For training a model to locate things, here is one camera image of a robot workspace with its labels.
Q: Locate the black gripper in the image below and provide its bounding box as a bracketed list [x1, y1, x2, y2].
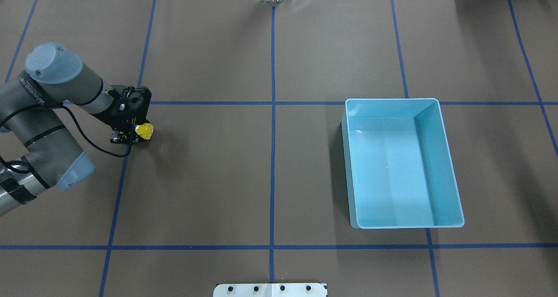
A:
[96, 85, 152, 144]

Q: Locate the yellow beetle toy car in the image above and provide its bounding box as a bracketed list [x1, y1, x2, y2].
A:
[134, 123, 154, 142]

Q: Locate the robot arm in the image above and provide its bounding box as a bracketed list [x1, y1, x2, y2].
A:
[0, 42, 153, 215]

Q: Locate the brown paper table mat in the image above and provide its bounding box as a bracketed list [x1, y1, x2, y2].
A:
[1, 0, 557, 297]

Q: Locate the light blue plastic bin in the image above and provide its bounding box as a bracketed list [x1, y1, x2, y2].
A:
[341, 98, 466, 229]

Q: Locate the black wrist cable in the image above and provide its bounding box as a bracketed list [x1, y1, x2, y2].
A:
[0, 105, 133, 174]

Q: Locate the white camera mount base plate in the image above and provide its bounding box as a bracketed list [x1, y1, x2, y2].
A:
[213, 283, 329, 297]

